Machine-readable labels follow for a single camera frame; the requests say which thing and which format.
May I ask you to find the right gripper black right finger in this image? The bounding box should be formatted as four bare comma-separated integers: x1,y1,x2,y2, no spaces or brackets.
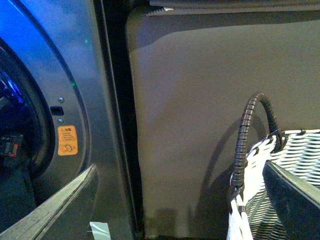
262,160,320,240

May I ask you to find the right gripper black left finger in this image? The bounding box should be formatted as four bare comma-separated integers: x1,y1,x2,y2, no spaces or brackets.
0,164,98,240

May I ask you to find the grey front-load washing machine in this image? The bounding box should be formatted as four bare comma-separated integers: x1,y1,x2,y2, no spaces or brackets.
0,0,144,240

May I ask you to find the white tape piece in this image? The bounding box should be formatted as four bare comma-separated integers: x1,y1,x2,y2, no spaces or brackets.
89,221,112,240

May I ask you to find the white woven laundry basket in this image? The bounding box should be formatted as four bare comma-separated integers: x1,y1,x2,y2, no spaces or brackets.
226,129,320,240

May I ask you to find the orange warning sticker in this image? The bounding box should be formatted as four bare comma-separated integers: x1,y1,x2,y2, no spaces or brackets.
57,125,78,156

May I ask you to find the beige fabric sofa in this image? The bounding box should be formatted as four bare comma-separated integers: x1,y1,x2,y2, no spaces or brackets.
126,7,320,240

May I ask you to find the black wrapped basket handle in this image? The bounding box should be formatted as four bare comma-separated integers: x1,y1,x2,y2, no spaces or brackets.
228,92,291,215

